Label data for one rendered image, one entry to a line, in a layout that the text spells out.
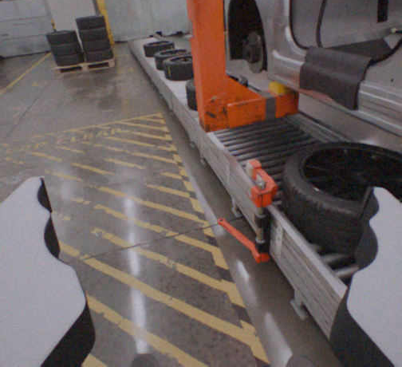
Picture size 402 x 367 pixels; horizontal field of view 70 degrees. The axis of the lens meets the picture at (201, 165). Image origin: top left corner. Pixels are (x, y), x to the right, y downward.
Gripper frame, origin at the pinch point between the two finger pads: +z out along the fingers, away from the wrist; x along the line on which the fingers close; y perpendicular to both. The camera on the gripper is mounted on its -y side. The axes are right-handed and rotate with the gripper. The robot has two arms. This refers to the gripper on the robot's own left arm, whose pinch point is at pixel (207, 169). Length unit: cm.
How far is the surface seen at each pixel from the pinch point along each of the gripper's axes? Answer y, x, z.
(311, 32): 11, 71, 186
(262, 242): 100, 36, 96
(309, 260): 80, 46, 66
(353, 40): 14, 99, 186
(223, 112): 58, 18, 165
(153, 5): 34, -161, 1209
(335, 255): 89, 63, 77
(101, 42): 99, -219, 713
